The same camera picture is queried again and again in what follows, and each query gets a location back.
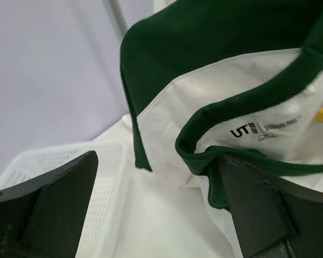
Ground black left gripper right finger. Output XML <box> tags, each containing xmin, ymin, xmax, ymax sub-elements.
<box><xmin>218</xmin><ymin>156</ymin><xmax>323</xmax><ymax>258</ymax></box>

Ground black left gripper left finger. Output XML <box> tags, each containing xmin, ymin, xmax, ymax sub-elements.
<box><xmin>0</xmin><ymin>150</ymin><xmax>99</xmax><ymax>257</ymax></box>

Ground green and white t shirt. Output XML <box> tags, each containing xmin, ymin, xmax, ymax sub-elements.
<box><xmin>120</xmin><ymin>1</ymin><xmax>323</xmax><ymax>257</ymax></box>

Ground white plastic perforated basket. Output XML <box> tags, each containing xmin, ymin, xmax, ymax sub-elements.
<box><xmin>0</xmin><ymin>140</ymin><xmax>130</xmax><ymax>257</ymax></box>

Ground metal clothes rack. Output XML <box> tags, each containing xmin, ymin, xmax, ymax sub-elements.
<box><xmin>109</xmin><ymin>0</ymin><xmax>128</xmax><ymax>37</ymax></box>

